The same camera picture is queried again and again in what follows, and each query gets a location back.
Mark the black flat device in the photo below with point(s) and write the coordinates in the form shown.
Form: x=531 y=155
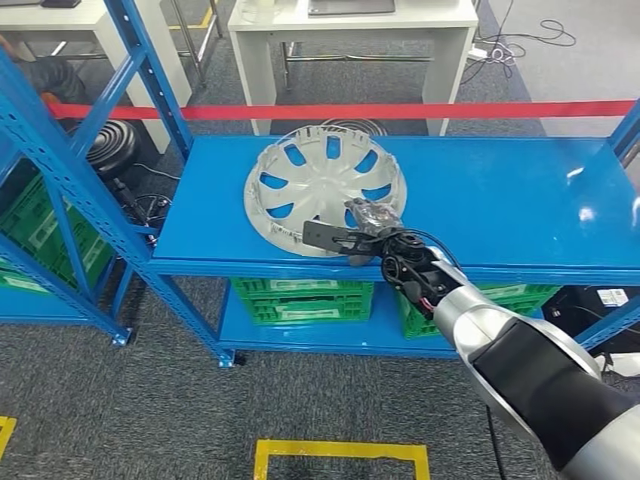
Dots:
x=60 y=2

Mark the black equipment case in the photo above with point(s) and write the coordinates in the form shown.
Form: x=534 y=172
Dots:
x=575 y=318

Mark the person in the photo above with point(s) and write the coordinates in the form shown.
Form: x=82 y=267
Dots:
x=55 y=79

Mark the silver plastic hubcap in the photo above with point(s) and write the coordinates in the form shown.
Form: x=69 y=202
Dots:
x=320 y=185

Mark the black ribbed round base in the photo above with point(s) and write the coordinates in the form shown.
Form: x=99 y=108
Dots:
x=355 y=126
x=112 y=149

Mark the clear round container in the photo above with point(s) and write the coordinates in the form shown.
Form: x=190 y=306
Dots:
x=257 y=8

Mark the grey laptop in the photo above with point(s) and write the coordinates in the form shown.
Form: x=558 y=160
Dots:
x=350 y=6

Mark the yellow floor tape square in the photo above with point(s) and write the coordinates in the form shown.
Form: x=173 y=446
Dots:
x=340 y=450
x=4 y=430

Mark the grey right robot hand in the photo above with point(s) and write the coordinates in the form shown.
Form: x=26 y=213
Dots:
x=375 y=215

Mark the steel crossbar frame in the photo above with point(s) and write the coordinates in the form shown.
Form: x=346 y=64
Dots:
x=350 y=58

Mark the black barrier post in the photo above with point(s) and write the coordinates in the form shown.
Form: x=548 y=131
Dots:
x=631 y=154

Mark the steel tube frame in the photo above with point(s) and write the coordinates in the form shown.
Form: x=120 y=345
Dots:
x=192 y=50

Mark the red barrier tape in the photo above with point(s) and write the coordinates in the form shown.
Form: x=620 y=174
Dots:
x=350 y=110

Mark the white power strip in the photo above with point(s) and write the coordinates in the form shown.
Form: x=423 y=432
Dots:
x=480 y=52

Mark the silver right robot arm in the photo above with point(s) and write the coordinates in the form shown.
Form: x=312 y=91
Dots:
x=500 y=331

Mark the blue steel shelf rack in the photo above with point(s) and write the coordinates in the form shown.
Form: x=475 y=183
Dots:
x=30 y=306
x=500 y=199

